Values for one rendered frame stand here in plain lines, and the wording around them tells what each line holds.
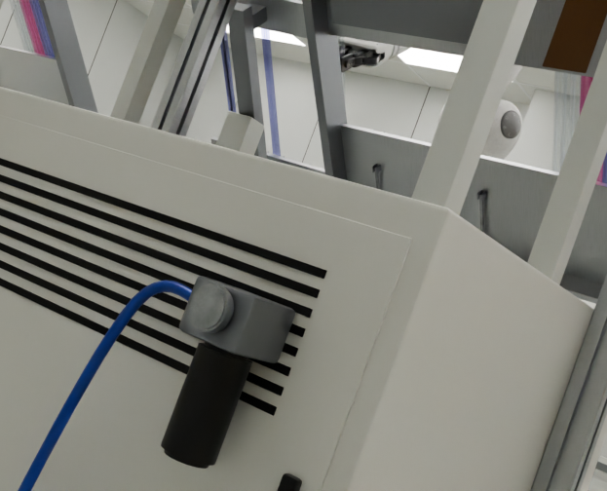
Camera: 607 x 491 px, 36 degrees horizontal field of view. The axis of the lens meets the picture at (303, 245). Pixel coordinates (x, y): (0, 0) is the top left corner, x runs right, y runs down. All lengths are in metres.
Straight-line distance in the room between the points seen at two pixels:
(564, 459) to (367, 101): 9.09
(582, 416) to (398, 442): 0.36
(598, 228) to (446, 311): 0.86
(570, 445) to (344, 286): 0.43
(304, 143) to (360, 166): 8.51
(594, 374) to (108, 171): 0.55
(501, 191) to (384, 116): 8.29
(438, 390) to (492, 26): 0.29
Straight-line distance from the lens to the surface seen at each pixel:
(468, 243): 0.73
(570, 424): 1.06
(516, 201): 1.61
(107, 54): 11.15
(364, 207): 0.71
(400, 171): 1.71
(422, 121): 9.66
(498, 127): 2.21
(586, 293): 1.60
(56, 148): 0.95
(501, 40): 0.73
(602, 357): 1.05
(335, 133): 1.74
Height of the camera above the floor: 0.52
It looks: 3 degrees up
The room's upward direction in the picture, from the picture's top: 20 degrees clockwise
